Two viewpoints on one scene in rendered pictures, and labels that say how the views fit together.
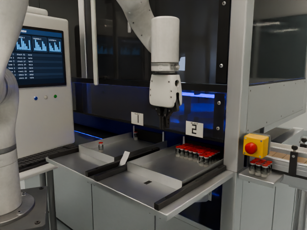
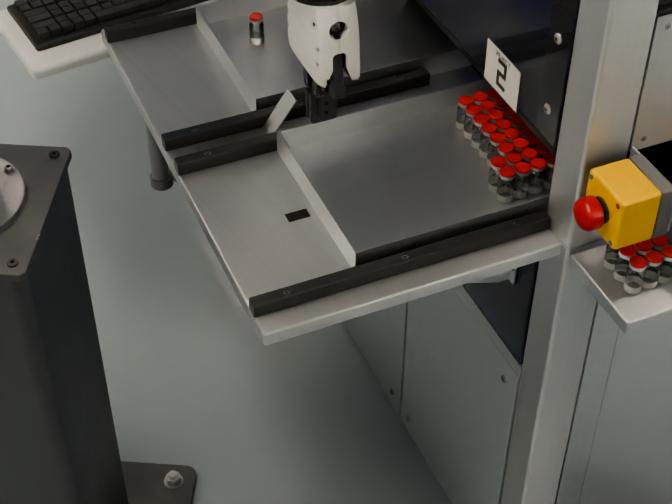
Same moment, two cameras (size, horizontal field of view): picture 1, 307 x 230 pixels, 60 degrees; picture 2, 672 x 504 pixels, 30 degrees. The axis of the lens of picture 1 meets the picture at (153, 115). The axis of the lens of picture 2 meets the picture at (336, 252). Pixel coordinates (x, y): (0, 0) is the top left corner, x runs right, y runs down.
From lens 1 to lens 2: 0.88 m
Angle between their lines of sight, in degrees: 39
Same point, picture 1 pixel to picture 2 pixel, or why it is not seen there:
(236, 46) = not seen: outside the picture
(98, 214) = not seen: hidden behind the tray
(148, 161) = (355, 129)
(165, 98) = (309, 60)
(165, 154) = (427, 108)
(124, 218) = not seen: hidden behind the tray
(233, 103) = (585, 62)
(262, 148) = (617, 224)
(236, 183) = (567, 274)
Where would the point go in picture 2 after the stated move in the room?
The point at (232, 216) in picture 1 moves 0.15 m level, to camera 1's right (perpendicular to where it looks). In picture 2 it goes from (547, 346) to (657, 382)
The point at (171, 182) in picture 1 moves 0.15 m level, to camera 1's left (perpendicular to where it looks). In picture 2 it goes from (341, 242) to (233, 208)
